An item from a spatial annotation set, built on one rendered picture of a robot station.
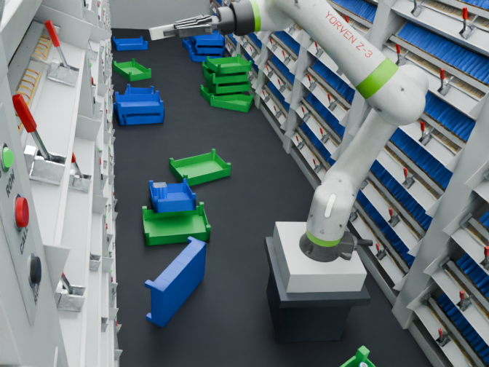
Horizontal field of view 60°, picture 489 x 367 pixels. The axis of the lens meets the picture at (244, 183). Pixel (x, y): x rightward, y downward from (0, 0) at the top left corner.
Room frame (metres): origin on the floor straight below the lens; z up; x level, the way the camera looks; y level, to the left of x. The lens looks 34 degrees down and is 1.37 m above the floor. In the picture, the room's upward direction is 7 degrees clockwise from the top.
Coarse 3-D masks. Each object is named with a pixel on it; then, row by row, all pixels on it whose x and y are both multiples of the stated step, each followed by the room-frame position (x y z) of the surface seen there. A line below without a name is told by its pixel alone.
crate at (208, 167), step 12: (204, 156) 2.23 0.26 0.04; (216, 156) 2.24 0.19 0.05; (180, 168) 2.12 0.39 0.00; (192, 168) 2.13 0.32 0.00; (204, 168) 2.15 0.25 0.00; (216, 168) 2.17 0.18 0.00; (228, 168) 2.11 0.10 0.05; (180, 180) 1.97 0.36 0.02; (192, 180) 1.96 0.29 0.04; (204, 180) 2.01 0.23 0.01
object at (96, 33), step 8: (96, 32) 1.44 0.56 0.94; (96, 40) 1.44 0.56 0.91; (96, 48) 1.38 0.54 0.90; (96, 64) 1.24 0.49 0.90; (96, 72) 1.18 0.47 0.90; (96, 80) 1.12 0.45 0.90; (96, 88) 1.06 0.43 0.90; (96, 96) 1.01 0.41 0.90; (96, 104) 0.88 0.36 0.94; (96, 112) 0.88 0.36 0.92
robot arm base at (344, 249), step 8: (344, 232) 1.18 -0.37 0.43; (304, 240) 1.13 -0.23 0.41; (344, 240) 1.13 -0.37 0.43; (352, 240) 1.14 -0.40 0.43; (360, 240) 1.17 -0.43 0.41; (368, 240) 1.17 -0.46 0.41; (304, 248) 1.11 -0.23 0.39; (312, 248) 1.10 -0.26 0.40; (320, 248) 1.09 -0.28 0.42; (328, 248) 1.09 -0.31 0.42; (336, 248) 1.11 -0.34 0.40; (344, 248) 1.11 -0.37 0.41; (352, 248) 1.12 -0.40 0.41; (312, 256) 1.08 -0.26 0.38; (320, 256) 1.08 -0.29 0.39; (328, 256) 1.08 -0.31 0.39; (336, 256) 1.10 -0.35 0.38; (344, 256) 1.10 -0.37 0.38
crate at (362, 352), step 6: (360, 348) 0.61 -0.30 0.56; (366, 348) 0.61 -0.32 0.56; (360, 354) 0.60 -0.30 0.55; (366, 354) 0.59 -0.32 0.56; (348, 360) 0.59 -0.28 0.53; (354, 360) 0.60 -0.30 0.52; (360, 360) 0.59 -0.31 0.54; (366, 360) 0.60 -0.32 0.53; (342, 366) 0.57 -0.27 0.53; (348, 366) 0.59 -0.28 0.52; (354, 366) 0.60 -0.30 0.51; (372, 366) 0.59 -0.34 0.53
